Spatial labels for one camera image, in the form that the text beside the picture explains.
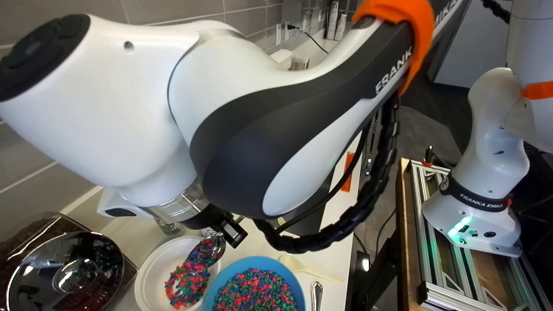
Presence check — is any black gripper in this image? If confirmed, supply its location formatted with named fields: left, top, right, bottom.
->
left=185, top=202, right=250, bottom=250

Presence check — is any silver metal spoon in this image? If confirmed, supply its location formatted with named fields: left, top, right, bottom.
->
left=188, top=231, right=228, bottom=272

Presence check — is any blue bowl with colourful cereal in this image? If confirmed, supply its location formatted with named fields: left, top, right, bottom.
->
left=200, top=255, right=307, bottom=311

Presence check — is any white bowl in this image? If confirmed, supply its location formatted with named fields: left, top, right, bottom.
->
left=133, top=234, right=225, bottom=311

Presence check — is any orange tape strip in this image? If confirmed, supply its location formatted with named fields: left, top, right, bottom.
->
left=339, top=150, right=354, bottom=193

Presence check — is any shiny metal pot lid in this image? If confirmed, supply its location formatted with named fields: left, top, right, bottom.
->
left=3, top=229, right=126, bottom=311

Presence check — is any wooden base board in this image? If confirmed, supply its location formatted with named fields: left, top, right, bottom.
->
left=396, top=155, right=430, bottom=311

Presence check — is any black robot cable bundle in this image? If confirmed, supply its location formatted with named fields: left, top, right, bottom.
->
left=250, top=93, right=403, bottom=255

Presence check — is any black power cable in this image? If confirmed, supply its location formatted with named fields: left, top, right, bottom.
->
left=283, top=20, right=333, bottom=56

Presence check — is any orange cable strap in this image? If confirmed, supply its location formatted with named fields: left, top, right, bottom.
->
left=520, top=79, right=553, bottom=101
left=351, top=0, right=435, bottom=96

